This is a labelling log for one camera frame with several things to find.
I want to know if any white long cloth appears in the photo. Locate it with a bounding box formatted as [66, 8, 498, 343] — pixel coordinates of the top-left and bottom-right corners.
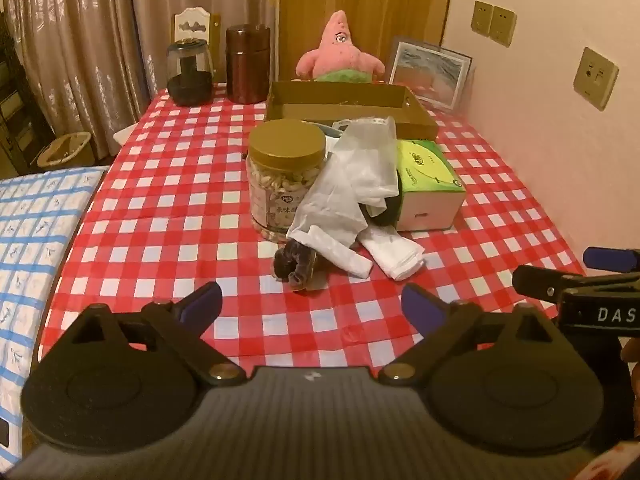
[286, 160, 373, 279]

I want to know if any green tissue box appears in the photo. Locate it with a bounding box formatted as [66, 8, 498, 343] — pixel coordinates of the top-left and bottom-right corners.
[395, 139, 467, 231]

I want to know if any brown scrunchie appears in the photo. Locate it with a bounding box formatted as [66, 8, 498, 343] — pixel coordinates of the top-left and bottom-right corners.
[271, 240, 323, 292]

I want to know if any blue face mask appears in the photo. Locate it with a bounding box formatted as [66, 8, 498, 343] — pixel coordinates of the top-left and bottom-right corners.
[320, 120, 351, 153]

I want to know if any beige curtain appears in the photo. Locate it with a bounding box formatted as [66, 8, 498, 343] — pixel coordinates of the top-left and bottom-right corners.
[0, 0, 281, 161]

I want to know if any beige wall socket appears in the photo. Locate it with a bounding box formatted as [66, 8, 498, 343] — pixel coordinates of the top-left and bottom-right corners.
[573, 46, 620, 112]
[471, 0, 495, 37]
[490, 6, 518, 48]

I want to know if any blue checked bed sheet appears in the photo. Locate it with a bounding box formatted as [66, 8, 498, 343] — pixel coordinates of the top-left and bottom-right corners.
[0, 165, 111, 466]

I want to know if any wicker basket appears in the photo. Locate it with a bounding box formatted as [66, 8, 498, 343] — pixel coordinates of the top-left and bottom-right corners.
[36, 131, 93, 168]

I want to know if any dark wooden shelf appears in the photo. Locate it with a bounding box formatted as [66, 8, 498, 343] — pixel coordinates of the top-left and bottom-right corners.
[0, 10, 56, 173]

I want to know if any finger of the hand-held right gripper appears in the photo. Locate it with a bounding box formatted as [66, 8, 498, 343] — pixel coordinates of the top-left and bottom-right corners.
[584, 247, 640, 272]
[512, 265, 590, 306]

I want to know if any red checked tablecloth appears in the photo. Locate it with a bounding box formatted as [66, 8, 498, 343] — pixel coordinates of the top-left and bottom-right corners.
[37, 82, 601, 376]

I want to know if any person's right hand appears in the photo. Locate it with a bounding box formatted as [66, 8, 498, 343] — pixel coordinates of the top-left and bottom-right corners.
[619, 337, 640, 411]

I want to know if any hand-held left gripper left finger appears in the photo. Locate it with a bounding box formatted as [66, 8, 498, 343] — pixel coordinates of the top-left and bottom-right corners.
[67, 281, 247, 387]

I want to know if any cardboard box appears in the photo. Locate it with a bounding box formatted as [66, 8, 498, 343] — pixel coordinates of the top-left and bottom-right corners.
[264, 80, 440, 142]

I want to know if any clear picture frame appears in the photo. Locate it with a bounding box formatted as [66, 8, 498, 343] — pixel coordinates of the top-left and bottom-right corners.
[387, 36, 475, 111]

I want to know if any plastic nut jar gold lid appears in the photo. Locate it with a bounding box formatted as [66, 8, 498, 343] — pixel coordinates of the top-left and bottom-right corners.
[245, 119, 328, 245]

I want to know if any brown metal canister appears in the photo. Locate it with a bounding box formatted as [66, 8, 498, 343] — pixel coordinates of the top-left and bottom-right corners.
[225, 24, 272, 105]

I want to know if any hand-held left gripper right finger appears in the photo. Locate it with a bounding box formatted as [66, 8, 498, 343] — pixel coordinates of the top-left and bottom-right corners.
[376, 282, 557, 387]

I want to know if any black round pad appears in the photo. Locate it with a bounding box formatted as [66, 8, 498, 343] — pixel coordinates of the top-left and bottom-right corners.
[364, 170, 403, 233]

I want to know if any pink starfish plush toy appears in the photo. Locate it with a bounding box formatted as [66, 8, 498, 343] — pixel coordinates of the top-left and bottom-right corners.
[295, 10, 387, 83]

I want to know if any glass jar with dark contents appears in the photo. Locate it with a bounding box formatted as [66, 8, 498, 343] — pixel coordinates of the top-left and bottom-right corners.
[166, 39, 215, 107]

